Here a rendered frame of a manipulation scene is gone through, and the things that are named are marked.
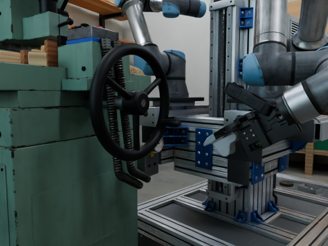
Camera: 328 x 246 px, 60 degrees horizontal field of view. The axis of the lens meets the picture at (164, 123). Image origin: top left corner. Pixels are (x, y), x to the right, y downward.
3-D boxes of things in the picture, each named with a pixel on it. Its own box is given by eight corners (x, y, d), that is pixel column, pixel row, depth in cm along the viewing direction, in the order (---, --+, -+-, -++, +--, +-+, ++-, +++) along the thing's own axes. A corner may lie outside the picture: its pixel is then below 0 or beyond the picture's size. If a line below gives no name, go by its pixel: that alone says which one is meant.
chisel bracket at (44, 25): (49, 41, 82) (48, 10, 81) (22, 45, 90) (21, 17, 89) (70, 44, 88) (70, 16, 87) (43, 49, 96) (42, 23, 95)
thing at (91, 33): (92, 41, 70) (91, 18, 69) (63, 46, 76) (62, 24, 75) (127, 49, 80) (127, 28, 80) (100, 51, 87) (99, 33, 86)
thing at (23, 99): (18, 108, 64) (17, 90, 64) (-25, 106, 76) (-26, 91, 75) (133, 103, 97) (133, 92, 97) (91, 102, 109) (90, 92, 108)
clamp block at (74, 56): (91, 78, 69) (90, 40, 68) (56, 79, 76) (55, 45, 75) (131, 80, 81) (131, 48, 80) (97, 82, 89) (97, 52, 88)
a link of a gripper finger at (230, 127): (213, 140, 63) (248, 122, 58) (210, 133, 63) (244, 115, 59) (221, 137, 67) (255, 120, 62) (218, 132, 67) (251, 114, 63)
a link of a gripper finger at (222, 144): (207, 165, 66) (241, 149, 61) (196, 142, 67) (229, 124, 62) (213, 162, 69) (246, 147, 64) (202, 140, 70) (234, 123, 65)
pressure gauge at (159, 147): (153, 159, 98) (153, 135, 97) (145, 157, 100) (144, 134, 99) (164, 155, 103) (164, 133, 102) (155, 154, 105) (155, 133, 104)
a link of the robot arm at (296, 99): (298, 80, 53) (304, 82, 60) (276, 92, 56) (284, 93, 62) (319, 116, 52) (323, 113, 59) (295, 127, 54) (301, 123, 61)
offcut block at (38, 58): (45, 67, 73) (44, 54, 73) (47, 66, 69) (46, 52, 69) (28, 67, 72) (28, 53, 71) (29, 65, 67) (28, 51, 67)
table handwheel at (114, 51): (79, 135, 54) (127, 14, 63) (21, 129, 65) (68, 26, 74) (157, 176, 76) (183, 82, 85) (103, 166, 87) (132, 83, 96)
